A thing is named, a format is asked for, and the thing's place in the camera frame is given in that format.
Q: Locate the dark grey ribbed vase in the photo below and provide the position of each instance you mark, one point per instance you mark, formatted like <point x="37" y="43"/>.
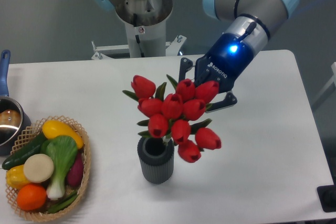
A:
<point x="156" y="159"/>

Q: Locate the dark green cucumber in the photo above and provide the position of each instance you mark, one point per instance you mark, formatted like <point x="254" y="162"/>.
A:
<point x="22" y="155"/>

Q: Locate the blue handled saucepan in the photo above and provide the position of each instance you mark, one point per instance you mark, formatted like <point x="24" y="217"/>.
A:
<point x="13" y="118"/>

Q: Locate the black device at table edge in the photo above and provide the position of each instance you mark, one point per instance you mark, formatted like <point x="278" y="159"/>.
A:
<point x="327" y="197"/>

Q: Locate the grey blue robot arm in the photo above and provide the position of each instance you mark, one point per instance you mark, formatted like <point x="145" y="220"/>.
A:
<point x="254" y="22"/>

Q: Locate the green bok choy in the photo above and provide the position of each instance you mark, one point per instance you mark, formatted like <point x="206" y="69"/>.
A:
<point x="63" y="151"/>

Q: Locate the green bean pods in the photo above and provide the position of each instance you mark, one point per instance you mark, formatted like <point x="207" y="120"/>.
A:
<point x="63" y="204"/>

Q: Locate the woven wicker basket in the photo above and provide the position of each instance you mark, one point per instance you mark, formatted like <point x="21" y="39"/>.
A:
<point x="26" y="136"/>

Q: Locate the white metal base frame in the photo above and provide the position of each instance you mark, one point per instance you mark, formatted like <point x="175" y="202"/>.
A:
<point x="172" y="48"/>

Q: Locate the yellow bell pepper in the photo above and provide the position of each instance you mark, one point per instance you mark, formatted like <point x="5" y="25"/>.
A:
<point x="16" y="178"/>

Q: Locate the yellow squash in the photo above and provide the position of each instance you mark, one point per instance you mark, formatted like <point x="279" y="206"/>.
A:
<point x="52" y="129"/>

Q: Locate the orange fruit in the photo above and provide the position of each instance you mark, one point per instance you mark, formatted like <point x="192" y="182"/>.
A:
<point x="31" y="197"/>

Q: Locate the red tulip bouquet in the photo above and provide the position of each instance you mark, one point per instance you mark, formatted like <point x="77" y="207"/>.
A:
<point x="175" y="116"/>

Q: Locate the white furniture leg right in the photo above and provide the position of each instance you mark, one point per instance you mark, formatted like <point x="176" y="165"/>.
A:
<point x="325" y="92"/>

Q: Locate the beige round disc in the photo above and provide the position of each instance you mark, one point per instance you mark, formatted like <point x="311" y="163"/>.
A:
<point x="38" y="168"/>

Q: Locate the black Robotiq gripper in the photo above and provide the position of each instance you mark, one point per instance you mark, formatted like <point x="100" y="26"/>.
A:
<point x="224" y="63"/>

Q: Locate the purple sweet potato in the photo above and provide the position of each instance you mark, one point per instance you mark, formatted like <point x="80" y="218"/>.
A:
<point x="75" y="174"/>

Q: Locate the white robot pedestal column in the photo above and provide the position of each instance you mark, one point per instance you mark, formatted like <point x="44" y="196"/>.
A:
<point x="146" y="41"/>

